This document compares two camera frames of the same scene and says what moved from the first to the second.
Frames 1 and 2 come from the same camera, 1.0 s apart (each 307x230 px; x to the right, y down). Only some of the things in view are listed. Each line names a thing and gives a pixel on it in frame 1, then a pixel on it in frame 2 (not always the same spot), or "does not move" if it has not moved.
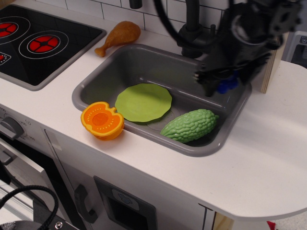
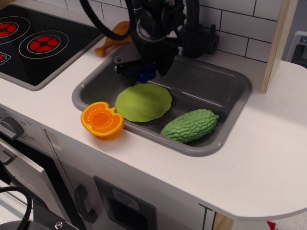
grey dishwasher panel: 124,210 does not move
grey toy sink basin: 102,73 does not move
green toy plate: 143,102 does not move
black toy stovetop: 37,51 does not move
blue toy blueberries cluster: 223,86 -> 148,72
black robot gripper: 238,52 -> 145,52
